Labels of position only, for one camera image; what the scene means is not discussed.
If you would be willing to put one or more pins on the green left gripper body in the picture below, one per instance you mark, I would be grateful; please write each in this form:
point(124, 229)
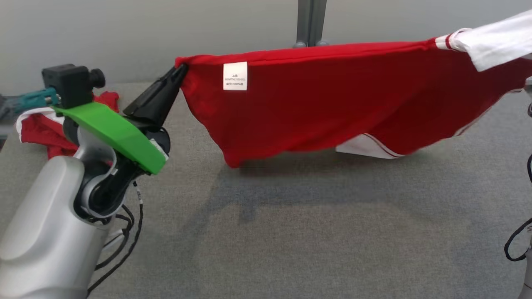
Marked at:
point(120, 133)

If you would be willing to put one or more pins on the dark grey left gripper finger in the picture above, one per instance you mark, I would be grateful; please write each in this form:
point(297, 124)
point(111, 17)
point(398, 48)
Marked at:
point(153, 93)
point(164, 110)

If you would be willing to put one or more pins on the red Bulls 23 jersey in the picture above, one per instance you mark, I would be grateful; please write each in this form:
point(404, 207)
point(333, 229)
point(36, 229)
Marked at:
point(41, 133)

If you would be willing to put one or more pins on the red white-sleeved T-shirt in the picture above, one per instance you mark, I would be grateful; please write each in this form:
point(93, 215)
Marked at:
point(311, 104)

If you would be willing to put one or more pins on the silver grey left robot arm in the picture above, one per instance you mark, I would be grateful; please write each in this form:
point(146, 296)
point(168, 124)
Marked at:
point(45, 232)

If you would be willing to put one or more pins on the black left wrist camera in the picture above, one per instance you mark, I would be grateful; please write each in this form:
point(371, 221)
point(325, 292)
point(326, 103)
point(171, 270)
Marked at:
point(70, 83)

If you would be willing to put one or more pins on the teal left camera connector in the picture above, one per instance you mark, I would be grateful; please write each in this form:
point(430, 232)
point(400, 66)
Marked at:
point(39, 99)

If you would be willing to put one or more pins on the grey metal partition post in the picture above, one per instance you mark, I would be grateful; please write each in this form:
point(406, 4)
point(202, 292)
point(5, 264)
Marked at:
point(304, 20)
point(319, 20)

